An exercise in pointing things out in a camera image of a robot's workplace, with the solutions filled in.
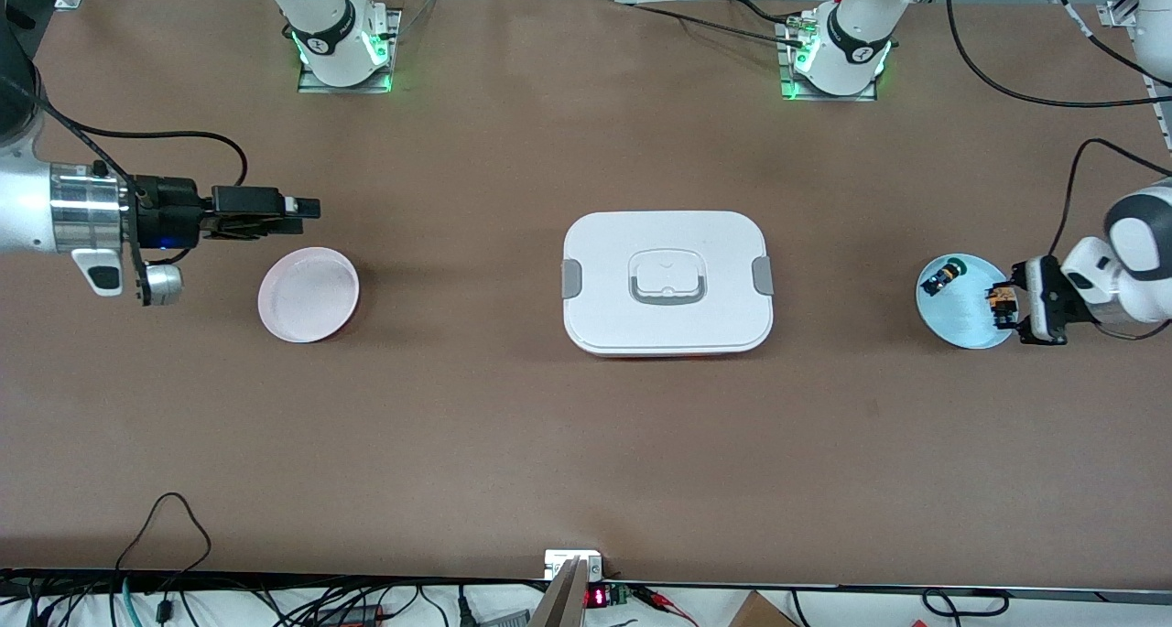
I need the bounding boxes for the white gripper adapter plate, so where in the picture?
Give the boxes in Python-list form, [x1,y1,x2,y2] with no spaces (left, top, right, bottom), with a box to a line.
[1025,255,1053,326]

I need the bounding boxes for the light blue round plate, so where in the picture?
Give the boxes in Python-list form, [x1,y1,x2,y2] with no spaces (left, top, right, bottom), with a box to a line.
[916,253,1019,351]

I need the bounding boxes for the pink round plate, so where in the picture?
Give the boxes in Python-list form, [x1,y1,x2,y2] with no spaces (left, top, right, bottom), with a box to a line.
[257,246,361,344]

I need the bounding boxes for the white lidded lunch box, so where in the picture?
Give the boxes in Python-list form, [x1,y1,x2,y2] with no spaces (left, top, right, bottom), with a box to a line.
[560,210,775,359]

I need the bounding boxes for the brown cardboard piece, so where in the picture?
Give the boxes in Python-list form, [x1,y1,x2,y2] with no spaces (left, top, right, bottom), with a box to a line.
[728,590,798,627]

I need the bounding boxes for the red clip leads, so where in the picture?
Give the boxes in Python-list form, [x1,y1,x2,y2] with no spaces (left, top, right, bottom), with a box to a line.
[636,586,699,624]

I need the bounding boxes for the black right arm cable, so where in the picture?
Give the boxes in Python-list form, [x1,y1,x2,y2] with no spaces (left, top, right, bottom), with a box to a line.
[0,76,250,189]

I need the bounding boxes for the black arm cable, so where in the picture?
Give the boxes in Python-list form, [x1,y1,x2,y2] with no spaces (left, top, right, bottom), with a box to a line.
[0,76,250,189]
[946,0,1172,340]

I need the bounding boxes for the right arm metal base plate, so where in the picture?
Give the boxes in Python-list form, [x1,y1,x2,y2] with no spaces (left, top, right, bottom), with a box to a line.
[297,9,402,94]

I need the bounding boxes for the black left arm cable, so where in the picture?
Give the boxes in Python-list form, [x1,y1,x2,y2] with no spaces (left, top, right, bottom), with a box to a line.
[946,0,1172,340]

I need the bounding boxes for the black looped cable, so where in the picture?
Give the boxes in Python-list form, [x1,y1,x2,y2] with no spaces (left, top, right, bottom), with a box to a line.
[114,492,213,600]

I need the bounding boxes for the black coiled cable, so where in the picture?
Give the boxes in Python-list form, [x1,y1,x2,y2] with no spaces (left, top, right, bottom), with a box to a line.
[920,589,1010,619]

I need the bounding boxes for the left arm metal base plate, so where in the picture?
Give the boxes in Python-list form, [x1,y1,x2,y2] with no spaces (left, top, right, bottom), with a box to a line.
[776,14,880,103]

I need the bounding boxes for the black base power cable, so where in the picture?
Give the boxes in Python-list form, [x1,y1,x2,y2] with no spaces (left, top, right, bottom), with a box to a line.
[630,0,811,47]

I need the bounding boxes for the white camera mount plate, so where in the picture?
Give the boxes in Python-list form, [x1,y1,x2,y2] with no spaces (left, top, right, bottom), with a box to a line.
[544,549,605,582]

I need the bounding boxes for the grey camera mount pole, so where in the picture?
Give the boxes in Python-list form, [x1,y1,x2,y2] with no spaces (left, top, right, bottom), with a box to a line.
[526,558,591,627]

